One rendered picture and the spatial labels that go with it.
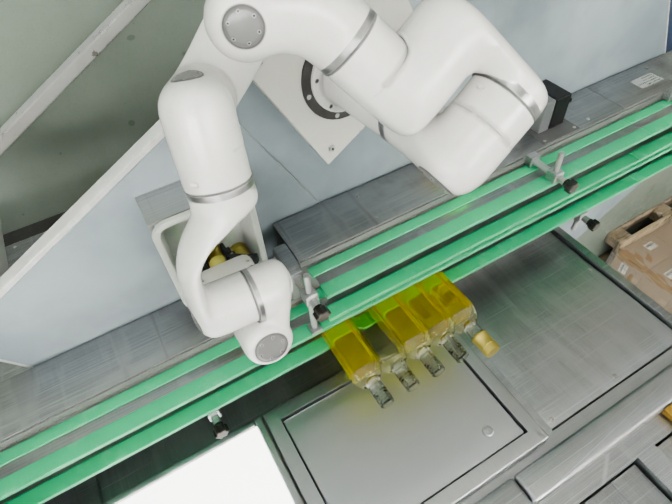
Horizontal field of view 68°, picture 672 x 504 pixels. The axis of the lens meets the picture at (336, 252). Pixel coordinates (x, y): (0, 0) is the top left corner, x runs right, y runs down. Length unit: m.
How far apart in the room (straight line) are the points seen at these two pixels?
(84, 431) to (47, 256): 0.31
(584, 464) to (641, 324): 0.41
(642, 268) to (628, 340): 3.40
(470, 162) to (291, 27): 0.25
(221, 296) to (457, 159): 0.34
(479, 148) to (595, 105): 0.84
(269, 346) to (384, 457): 0.42
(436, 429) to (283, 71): 0.73
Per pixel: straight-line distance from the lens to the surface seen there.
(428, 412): 1.10
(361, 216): 1.03
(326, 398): 1.11
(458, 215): 1.07
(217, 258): 0.95
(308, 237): 1.00
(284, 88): 0.79
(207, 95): 0.57
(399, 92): 0.58
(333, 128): 0.88
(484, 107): 0.63
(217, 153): 0.58
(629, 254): 4.80
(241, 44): 0.53
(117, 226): 0.93
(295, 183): 1.01
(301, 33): 0.54
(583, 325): 1.33
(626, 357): 1.32
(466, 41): 0.60
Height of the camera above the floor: 1.47
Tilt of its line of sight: 37 degrees down
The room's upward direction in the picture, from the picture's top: 141 degrees clockwise
